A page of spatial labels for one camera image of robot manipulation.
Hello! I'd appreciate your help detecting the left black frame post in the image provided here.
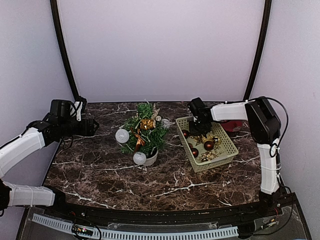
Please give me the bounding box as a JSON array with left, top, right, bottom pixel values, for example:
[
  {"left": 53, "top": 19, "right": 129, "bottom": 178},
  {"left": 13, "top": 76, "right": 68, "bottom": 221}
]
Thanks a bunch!
[{"left": 49, "top": 0, "right": 80, "bottom": 100}]

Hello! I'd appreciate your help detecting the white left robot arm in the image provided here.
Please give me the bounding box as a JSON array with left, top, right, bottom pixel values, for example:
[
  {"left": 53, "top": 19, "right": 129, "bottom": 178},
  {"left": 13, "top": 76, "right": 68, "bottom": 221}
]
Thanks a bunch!
[{"left": 0, "top": 118, "right": 100, "bottom": 211}]

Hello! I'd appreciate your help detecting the white slotted cable duct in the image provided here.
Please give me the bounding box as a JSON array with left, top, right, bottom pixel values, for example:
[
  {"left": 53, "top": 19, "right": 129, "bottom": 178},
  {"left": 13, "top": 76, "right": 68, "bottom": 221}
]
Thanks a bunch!
[{"left": 31, "top": 213, "right": 239, "bottom": 240}]

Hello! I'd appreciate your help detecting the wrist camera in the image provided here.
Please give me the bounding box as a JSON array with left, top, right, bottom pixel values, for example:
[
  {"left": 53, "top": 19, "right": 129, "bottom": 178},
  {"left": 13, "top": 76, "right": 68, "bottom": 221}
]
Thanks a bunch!
[
  {"left": 187, "top": 97, "right": 208, "bottom": 118},
  {"left": 46, "top": 97, "right": 87, "bottom": 124}
]

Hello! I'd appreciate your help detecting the silver glitter star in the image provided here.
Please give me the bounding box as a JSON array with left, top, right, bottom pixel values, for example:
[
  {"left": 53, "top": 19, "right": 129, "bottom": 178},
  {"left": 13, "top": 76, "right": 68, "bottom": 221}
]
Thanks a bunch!
[{"left": 151, "top": 103, "right": 162, "bottom": 122}]

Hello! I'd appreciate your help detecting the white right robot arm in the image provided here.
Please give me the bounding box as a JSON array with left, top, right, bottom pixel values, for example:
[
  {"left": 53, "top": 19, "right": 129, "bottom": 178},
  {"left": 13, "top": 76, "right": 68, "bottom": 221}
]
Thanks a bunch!
[{"left": 187, "top": 96, "right": 283, "bottom": 205}]

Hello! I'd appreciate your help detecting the gold gift box ornament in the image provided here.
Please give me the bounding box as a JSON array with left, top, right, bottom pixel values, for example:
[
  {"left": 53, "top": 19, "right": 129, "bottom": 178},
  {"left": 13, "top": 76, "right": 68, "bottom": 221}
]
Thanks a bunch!
[{"left": 140, "top": 119, "right": 156, "bottom": 130}]

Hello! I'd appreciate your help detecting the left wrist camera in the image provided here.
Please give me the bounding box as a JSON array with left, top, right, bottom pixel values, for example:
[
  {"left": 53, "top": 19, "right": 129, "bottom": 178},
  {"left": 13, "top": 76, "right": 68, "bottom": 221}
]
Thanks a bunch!
[{"left": 46, "top": 97, "right": 87, "bottom": 124}]

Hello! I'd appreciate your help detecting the gold star ornament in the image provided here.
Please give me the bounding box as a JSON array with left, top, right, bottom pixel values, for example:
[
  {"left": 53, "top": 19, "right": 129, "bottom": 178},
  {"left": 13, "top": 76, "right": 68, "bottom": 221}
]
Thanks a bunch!
[{"left": 194, "top": 135, "right": 207, "bottom": 146}]

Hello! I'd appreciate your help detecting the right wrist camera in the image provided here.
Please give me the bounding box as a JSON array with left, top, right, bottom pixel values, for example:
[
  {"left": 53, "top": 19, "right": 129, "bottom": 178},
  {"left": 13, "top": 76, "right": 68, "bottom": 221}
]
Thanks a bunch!
[{"left": 187, "top": 97, "right": 208, "bottom": 118}]

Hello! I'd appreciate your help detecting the black front table rail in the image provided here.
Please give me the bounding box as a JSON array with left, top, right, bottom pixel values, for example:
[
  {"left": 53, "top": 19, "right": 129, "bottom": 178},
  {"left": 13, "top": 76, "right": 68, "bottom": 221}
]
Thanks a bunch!
[{"left": 46, "top": 202, "right": 267, "bottom": 226}]

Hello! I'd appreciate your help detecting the pale green perforated basket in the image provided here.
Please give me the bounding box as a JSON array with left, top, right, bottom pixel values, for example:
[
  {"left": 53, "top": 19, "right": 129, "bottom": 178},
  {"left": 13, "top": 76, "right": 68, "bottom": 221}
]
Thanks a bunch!
[{"left": 175, "top": 116, "right": 239, "bottom": 173}]

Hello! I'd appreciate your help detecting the brown ribbon bow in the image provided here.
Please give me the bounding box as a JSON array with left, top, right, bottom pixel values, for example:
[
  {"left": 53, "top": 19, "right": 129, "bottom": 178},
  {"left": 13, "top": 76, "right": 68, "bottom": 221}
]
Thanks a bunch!
[{"left": 130, "top": 127, "right": 146, "bottom": 153}]

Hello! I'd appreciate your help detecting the small green christmas tree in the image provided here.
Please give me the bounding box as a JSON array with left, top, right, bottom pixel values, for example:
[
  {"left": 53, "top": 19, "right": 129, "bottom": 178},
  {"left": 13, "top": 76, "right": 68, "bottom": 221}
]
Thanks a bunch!
[{"left": 118, "top": 104, "right": 169, "bottom": 167}]

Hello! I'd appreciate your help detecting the clear string light wire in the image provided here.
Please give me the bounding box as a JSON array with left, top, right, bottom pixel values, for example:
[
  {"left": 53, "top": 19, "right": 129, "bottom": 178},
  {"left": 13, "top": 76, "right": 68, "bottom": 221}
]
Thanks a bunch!
[{"left": 119, "top": 99, "right": 176, "bottom": 161}]

